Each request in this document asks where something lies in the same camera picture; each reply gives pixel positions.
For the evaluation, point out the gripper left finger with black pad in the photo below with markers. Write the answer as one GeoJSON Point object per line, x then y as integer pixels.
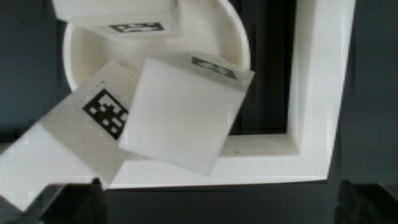
{"type": "Point", "coordinates": [69, 204]}

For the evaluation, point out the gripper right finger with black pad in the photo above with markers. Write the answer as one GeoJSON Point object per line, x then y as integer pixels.
{"type": "Point", "coordinates": [367, 204]}

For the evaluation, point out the white stool leg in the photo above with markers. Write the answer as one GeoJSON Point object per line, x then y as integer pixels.
{"type": "Point", "coordinates": [122, 19]}
{"type": "Point", "coordinates": [188, 101]}
{"type": "Point", "coordinates": [67, 152]}

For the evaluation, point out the white front fence bar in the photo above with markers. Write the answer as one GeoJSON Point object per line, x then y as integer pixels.
{"type": "Point", "coordinates": [264, 159]}

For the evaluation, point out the white fence bar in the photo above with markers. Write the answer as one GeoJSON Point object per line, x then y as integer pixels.
{"type": "Point", "coordinates": [319, 68]}
{"type": "Point", "coordinates": [264, 159]}

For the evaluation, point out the white right fence bar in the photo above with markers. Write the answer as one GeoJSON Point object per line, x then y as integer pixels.
{"type": "Point", "coordinates": [319, 68]}

